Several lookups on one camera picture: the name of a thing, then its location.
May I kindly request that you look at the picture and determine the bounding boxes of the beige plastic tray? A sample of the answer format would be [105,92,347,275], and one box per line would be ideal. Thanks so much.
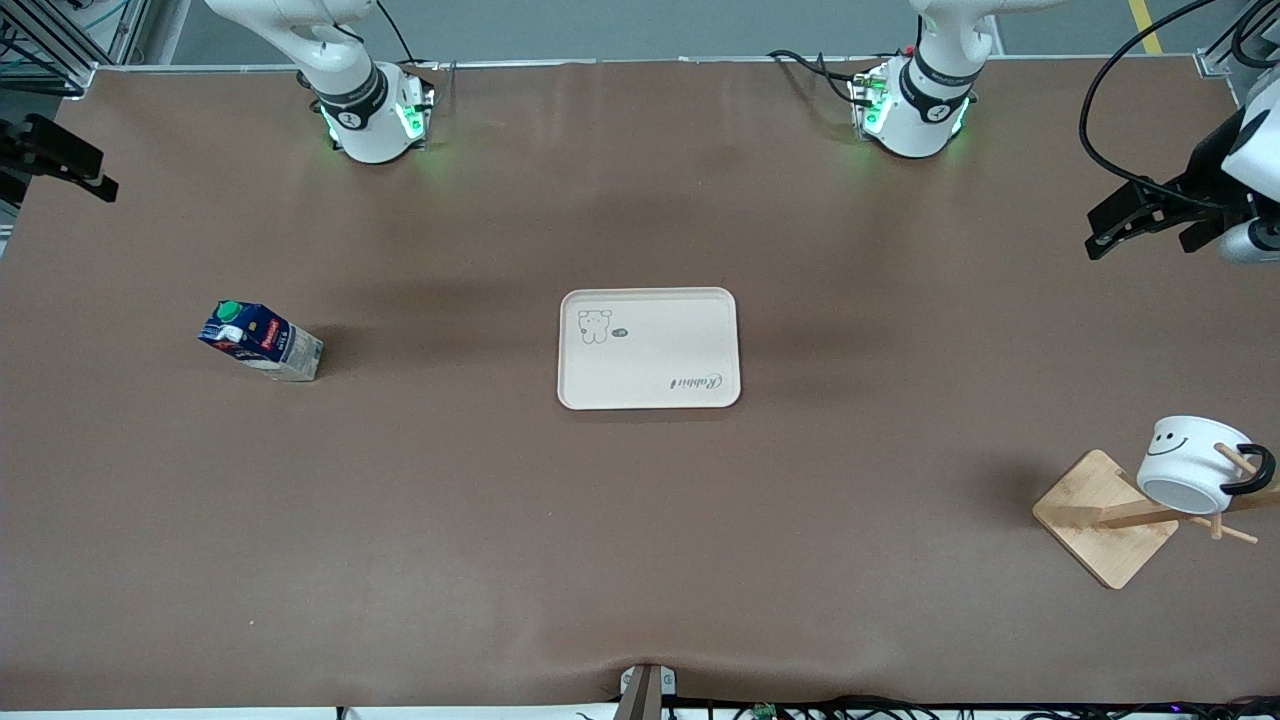
[556,287,743,411]

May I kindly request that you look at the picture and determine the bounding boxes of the white smiley cup black handle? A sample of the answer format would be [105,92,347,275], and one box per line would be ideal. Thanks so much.
[1136,415,1277,516]

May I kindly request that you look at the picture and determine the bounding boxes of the black base power cable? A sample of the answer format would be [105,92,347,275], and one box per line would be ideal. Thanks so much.
[768,48,881,106]

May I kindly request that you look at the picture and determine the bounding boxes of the blue milk carton green cap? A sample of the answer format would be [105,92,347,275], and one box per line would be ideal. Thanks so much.
[198,299,325,383]

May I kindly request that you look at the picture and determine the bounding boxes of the brown table cover mat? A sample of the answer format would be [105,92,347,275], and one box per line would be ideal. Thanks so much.
[0,58,1280,711]

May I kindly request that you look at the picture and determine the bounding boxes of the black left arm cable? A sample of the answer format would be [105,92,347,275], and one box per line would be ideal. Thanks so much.
[1078,0,1280,211]

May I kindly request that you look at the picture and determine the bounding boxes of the wooden cup rack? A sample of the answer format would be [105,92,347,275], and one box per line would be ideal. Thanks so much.
[1032,443,1280,590]

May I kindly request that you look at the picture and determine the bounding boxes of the grey camera post bracket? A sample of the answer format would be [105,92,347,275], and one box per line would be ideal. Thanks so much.
[615,663,678,720]

